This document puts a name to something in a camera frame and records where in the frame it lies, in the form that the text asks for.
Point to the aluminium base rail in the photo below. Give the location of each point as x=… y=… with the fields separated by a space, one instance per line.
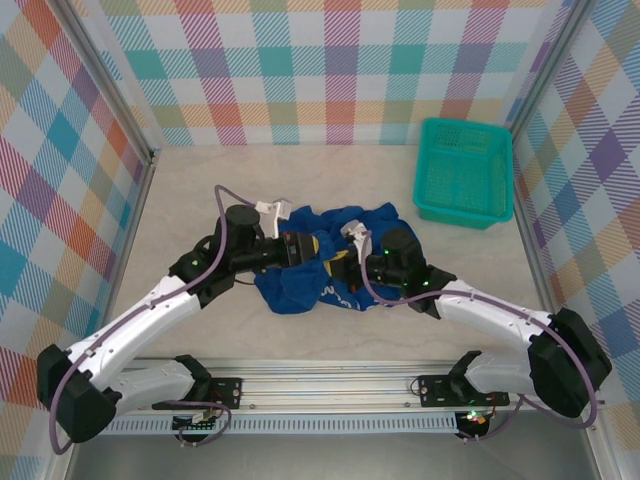
x=325 y=385

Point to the teal plastic mesh basket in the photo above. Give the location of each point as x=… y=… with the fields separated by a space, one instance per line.
x=465 y=170

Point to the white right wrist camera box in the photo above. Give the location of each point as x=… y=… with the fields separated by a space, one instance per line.
x=352 y=227

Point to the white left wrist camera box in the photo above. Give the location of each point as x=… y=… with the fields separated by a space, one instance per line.
x=282 y=207

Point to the aluminium table side rail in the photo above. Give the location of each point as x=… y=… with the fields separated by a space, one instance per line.
x=539 y=250
x=134 y=225

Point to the small lit circuit board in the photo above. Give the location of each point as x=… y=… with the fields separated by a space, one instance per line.
x=475 y=419

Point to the small green circuit board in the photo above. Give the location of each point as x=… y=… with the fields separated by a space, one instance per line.
x=197 y=426

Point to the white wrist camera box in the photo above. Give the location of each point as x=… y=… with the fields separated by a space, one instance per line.
x=352 y=227
x=282 y=207

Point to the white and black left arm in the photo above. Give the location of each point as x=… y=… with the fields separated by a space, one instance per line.
x=150 y=320

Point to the blue t-shirt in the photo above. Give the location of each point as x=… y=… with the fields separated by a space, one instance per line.
x=295 y=290

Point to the aluminium frame post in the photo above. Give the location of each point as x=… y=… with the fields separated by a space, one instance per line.
x=90 y=47
x=553 y=50

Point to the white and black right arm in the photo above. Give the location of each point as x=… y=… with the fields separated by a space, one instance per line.
x=490 y=315

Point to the grey metal shelf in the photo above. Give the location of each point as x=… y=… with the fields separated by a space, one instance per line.
x=325 y=460

